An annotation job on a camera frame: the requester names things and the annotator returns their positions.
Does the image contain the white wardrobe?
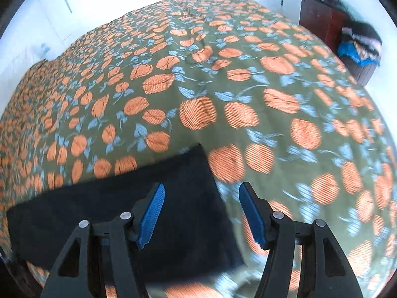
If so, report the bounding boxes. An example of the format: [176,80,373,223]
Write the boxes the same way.
[31,0,280,59]

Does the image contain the orange-printed green blanket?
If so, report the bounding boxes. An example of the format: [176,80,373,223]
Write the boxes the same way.
[0,0,397,298]

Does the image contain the dark wooden dresser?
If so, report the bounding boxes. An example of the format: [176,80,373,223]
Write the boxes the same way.
[299,0,351,53]

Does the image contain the brown laundry basket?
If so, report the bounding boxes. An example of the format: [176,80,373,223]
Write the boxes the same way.
[339,54,380,86]

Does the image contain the pile of clothes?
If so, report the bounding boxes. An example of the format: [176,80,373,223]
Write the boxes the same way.
[336,22,383,67]

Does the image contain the clothes on dresser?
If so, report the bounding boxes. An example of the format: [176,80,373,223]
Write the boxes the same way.
[316,0,345,10]

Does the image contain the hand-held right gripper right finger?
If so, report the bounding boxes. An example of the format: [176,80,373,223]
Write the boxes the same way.
[239,182,363,298]

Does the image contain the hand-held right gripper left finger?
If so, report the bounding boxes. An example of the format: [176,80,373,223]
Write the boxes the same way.
[40,183,166,298]

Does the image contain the black pants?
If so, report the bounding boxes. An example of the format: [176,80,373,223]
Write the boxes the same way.
[6,143,245,270]

